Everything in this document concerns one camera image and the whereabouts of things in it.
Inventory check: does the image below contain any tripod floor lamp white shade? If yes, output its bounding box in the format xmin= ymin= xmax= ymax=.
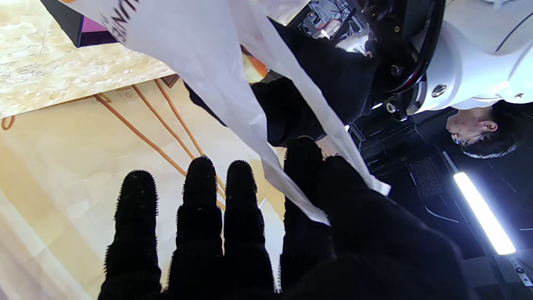
xmin=94 ymin=77 xmax=227 ymax=210

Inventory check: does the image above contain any black gift box pink inside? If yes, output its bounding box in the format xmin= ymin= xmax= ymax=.
xmin=40 ymin=0 xmax=119 ymax=48

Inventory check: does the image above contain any white plastic bag orange logo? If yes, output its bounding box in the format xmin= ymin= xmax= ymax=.
xmin=60 ymin=0 xmax=392 ymax=225

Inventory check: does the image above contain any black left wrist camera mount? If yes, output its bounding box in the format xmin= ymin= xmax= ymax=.
xmin=361 ymin=0 xmax=446 ymax=105

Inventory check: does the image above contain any dark haired person's head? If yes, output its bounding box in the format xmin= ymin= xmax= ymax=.
xmin=446 ymin=100 xmax=533 ymax=160

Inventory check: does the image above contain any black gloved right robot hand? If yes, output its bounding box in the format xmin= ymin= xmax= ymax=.
xmin=98 ymin=137 xmax=475 ymax=300

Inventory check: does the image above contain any sheer cream curtain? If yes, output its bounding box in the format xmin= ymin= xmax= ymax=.
xmin=0 ymin=187 xmax=92 ymax=300

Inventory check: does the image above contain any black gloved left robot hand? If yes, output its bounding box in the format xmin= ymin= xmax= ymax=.
xmin=185 ymin=19 xmax=377 ymax=147

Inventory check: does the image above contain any white studio light tube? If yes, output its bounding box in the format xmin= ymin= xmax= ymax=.
xmin=453 ymin=172 xmax=517 ymax=256

